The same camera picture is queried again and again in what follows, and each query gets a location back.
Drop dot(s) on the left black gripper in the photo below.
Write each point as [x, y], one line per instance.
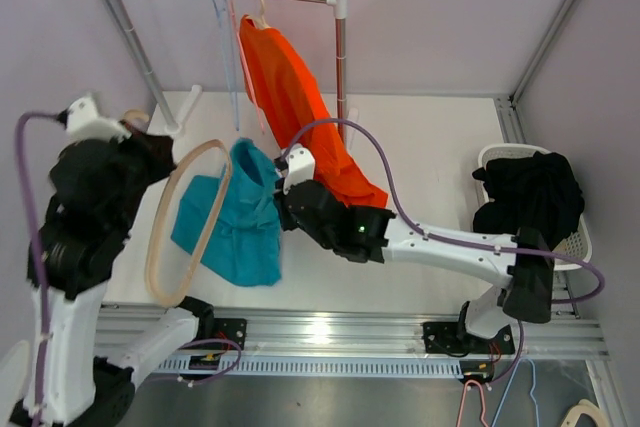
[158, 148]

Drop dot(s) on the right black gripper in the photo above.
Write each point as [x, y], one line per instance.
[287, 223]

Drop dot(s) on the teal t shirt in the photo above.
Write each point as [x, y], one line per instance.
[244, 248]

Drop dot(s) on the beige wooden hanger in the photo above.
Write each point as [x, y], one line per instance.
[162, 262]
[259, 20]

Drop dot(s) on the orange t shirt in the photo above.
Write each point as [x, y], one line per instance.
[288, 94]

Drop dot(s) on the pink wire hanger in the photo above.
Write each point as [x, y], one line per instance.
[245, 67]

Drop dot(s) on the light blue wire hanger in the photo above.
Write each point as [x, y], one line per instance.
[226, 44]

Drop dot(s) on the black t shirt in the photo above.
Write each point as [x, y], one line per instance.
[538, 192]

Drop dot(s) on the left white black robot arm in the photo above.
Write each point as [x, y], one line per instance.
[98, 187]

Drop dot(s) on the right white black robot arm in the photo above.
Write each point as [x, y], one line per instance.
[519, 268]

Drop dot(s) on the pink hanger on floor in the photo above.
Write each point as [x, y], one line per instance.
[472, 388]

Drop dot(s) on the blue hanger on floor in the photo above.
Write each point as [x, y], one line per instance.
[518, 404]

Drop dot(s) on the wooden hanger on floor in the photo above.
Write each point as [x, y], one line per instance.
[585, 408]

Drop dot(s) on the white plastic basket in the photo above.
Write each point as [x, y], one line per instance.
[577, 245]

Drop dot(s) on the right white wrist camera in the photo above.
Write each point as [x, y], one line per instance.
[295, 166]

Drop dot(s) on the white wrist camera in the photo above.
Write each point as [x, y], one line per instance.
[82, 120]
[295, 166]

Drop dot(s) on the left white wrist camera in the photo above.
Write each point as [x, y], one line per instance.
[82, 120]

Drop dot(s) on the aluminium mounting rail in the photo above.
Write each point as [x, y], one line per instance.
[347, 320]

